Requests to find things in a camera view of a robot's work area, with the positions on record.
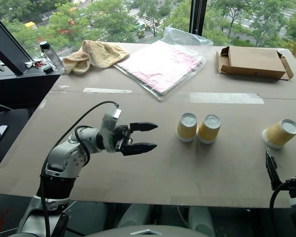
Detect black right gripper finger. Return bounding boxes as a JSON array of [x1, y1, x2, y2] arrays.
[[265, 148, 283, 191]]

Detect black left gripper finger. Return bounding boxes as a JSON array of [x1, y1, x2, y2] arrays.
[[129, 121, 159, 132], [122, 142, 158, 157]]

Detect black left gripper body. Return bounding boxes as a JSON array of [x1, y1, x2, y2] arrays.
[[112, 124, 134, 152]]

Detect yellow paper cup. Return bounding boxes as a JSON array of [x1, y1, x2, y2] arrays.
[[196, 114, 222, 145], [176, 113, 198, 143], [261, 118, 296, 150]]

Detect short clear tape strip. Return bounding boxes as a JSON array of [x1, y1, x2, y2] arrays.
[[82, 87, 133, 95]]

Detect clear plastic bag pink sheets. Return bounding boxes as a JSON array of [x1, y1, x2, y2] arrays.
[[112, 27, 208, 102]]

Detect grey robot torso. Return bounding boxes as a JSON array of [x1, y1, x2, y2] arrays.
[[85, 223, 214, 237]]

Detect beige terry towel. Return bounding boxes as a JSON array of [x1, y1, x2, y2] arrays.
[[62, 39, 131, 76]]

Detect long clear tape strip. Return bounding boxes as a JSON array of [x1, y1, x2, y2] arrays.
[[188, 92, 265, 105]]

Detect clear bottle with black cap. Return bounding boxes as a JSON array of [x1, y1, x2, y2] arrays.
[[38, 40, 65, 73]]

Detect flat brown cardboard box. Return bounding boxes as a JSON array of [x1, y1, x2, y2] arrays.
[[215, 45, 295, 81]]

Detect black chair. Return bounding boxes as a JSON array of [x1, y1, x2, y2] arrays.
[[0, 100, 38, 171]]

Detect black window ledge cabinet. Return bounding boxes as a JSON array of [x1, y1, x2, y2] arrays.
[[0, 64, 63, 110]]

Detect small red and white keys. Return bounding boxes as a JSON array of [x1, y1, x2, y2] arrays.
[[24, 60, 44, 69]]

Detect black slanted window beam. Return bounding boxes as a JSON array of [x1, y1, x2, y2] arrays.
[[0, 9, 36, 76]]

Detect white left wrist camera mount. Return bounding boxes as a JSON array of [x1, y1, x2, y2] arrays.
[[99, 105, 122, 153]]

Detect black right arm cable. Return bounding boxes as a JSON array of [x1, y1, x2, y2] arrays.
[[269, 181, 291, 237]]

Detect black window frame post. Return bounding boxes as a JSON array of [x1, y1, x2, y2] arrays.
[[189, 0, 208, 38]]

